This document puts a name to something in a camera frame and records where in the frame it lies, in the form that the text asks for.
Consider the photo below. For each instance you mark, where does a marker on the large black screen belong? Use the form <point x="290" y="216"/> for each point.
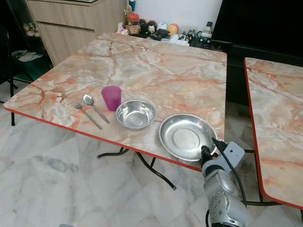
<point x="260" y="20"/>

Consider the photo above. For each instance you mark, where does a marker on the light wooden cabinet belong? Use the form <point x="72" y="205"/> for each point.
<point x="75" y="30"/>

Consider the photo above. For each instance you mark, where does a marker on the purple plastic cup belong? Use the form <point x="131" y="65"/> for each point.
<point x="111" y="98"/>

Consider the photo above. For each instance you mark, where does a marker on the marble table with red edge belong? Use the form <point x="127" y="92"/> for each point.
<point x="277" y="118"/>

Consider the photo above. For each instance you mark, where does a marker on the large marble folding table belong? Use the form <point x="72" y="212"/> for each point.
<point x="147" y="71"/>

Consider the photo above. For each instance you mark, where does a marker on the orange ball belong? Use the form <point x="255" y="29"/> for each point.
<point x="173" y="28"/>

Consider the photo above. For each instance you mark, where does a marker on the clear bottle with black cap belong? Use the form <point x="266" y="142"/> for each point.
<point x="207" y="30"/>

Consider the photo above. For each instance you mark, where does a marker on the jar with red lid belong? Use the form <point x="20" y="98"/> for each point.
<point x="133" y="21"/>

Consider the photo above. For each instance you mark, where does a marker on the black pouch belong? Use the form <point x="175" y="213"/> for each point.
<point x="159" y="34"/>

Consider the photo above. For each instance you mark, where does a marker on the white and blue ball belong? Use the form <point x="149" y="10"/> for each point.
<point x="163" y="25"/>

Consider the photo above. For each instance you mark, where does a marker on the small steel bowl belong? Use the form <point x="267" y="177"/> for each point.
<point x="135" y="114"/>

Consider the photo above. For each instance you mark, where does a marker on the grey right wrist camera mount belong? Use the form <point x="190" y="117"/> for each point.
<point x="234" y="151"/>

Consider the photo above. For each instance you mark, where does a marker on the blue bottle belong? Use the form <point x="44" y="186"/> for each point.
<point x="131" y="4"/>

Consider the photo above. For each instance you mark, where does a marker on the steel spoon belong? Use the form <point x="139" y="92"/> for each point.
<point x="87" y="99"/>

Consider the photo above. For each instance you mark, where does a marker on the black metal chair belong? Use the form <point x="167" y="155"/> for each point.
<point x="5" y="56"/>

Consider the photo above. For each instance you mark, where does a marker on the round steel plate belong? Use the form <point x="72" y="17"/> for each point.
<point x="187" y="137"/>

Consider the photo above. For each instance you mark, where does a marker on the papers on chair seat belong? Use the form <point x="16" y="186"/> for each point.
<point x="27" y="55"/>

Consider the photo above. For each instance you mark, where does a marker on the steel fork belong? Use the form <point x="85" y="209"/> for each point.
<point x="91" y="118"/>

